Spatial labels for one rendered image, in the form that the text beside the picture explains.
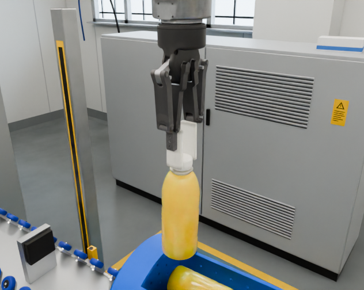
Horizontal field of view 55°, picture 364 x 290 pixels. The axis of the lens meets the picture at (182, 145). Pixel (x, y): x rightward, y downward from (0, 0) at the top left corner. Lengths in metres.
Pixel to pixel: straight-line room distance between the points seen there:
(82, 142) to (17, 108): 4.06
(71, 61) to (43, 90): 4.28
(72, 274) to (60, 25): 0.80
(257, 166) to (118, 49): 1.46
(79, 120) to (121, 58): 1.72
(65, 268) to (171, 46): 0.89
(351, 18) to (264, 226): 1.85
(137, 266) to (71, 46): 0.78
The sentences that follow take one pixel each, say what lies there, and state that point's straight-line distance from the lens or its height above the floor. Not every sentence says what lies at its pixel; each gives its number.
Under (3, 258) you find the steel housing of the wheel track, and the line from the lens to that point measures 1.37.
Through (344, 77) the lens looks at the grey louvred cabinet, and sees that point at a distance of 2.09.
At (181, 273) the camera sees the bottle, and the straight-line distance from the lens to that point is 0.85.
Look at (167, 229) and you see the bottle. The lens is 0.66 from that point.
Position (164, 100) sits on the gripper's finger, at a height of 1.59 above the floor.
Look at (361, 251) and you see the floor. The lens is 3.02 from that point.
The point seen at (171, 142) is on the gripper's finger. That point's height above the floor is 1.51.
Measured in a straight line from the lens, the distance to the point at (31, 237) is 1.15.
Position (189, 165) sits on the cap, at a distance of 0.61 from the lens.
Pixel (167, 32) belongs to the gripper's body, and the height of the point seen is 1.68.
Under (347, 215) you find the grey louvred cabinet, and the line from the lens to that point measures 2.35.
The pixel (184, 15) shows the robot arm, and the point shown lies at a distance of 0.52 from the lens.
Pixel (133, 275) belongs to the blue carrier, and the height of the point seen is 1.21.
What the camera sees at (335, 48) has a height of 1.47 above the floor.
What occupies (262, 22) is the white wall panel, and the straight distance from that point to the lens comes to 3.29.
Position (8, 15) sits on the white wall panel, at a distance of 5.24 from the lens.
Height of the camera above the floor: 1.73
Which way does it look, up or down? 23 degrees down
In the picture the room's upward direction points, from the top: straight up
